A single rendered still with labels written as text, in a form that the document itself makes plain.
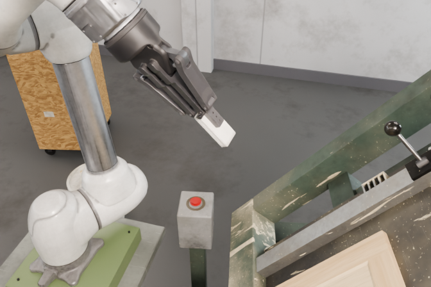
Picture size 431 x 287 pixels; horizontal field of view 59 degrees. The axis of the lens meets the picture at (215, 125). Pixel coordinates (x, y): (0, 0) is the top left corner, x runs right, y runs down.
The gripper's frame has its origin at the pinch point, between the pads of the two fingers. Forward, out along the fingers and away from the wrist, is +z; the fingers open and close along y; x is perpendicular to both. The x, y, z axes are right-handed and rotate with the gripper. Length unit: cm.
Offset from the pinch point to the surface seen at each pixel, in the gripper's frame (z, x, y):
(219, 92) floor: 112, 174, -238
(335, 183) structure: 61, 34, -25
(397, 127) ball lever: 38, 33, 4
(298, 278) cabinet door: 60, 0, -23
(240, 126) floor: 126, 136, -194
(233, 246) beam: 61, 5, -54
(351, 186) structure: 61, 32, -19
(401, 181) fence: 50, 27, 2
